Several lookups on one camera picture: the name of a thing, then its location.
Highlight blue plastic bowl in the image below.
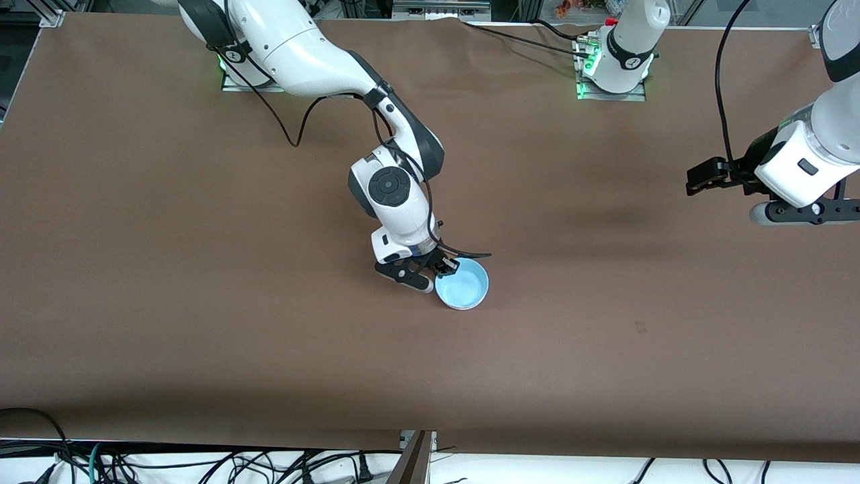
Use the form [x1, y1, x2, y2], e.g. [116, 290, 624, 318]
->
[435, 258, 490, 311]

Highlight brown table cover sheet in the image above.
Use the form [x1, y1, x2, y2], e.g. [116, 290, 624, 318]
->
[0, 11, 860, 463]

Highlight colourful background objects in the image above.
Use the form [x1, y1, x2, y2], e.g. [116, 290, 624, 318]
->
[554, 0, 622, 19]

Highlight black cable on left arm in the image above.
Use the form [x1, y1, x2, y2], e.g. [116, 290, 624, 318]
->
[714, 0, 752, 163]

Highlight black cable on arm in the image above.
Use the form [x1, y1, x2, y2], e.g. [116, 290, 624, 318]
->
[216, 27, 331, 148]
[714, 0, 752, 163]

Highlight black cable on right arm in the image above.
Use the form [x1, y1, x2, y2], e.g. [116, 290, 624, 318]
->
[216, 27, 331, 148]

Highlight brown wooden post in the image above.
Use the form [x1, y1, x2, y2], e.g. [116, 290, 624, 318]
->
[388, 430, 435, 484]

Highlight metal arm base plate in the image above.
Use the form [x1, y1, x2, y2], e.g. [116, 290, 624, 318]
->
[221, 65, 287, 93]
[575, 34, 648, 103]

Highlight black cable on table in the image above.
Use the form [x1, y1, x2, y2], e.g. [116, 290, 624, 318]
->
[462, 18, 593, 60]

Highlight aluminium frame extrusion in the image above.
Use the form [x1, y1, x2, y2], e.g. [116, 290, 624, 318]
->
[392, 0, 492, 21]

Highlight black tangled floor cable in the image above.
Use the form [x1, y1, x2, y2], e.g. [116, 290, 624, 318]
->
[101, 449, 404, 484]

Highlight black looped floor cable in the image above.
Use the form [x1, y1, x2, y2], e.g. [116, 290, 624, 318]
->
[0, 407, 73, 484]

